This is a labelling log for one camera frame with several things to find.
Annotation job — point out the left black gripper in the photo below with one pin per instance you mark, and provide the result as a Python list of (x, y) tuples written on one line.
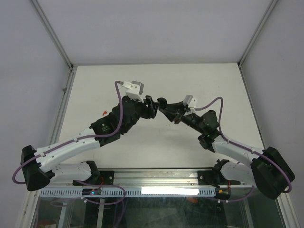
[(149, 112)]

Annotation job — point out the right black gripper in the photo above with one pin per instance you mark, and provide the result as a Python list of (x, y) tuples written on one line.
[(175, 111)]

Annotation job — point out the black round charging case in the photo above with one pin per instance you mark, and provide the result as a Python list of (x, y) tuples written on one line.
[(162, 102)]

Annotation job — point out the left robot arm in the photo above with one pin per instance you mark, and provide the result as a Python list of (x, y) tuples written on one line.
[(43, 166)]

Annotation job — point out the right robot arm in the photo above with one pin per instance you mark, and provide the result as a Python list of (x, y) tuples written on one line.
[(265, 169)]

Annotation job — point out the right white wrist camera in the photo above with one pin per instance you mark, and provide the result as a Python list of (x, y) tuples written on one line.
[(190, 104)]

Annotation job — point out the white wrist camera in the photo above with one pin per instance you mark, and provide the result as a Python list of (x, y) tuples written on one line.
[(190, 104), (134, 90)]

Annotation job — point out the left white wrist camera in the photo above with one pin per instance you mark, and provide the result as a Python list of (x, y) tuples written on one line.
[(134, 90)]

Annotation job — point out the right black base bracket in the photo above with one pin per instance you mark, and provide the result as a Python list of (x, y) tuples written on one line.
[(205, 177)]

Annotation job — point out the black base bracket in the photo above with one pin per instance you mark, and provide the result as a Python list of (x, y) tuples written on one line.
[(105, 175), (205, 177)]

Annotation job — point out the aluminium mounting rail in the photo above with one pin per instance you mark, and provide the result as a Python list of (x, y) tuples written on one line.
[(175, 177)]

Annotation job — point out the grey slotted cable duct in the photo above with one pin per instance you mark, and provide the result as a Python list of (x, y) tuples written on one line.
[(128, 192)]

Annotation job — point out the left black base bracket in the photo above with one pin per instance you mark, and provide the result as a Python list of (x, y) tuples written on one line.
[(105, 175)]

